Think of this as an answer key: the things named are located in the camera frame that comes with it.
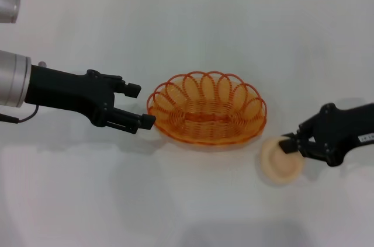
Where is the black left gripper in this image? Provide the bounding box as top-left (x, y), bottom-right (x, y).
top-left (25, 64), bottom-right (156, 135)

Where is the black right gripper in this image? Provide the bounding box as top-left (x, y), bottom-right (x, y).
top-left (279, 96), bottom-right (374, 168)

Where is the pale beige bread bun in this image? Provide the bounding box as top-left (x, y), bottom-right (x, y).
top-left (259, 134), bottom-right (306, 185)

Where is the orange yellow woven basket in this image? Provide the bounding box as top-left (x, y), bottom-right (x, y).
top-left (146, 70), bottom-right (268, 145)

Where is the left arm connector with cable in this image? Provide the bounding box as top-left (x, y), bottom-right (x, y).
top-left (0, 60), bottom-right (47, 124)

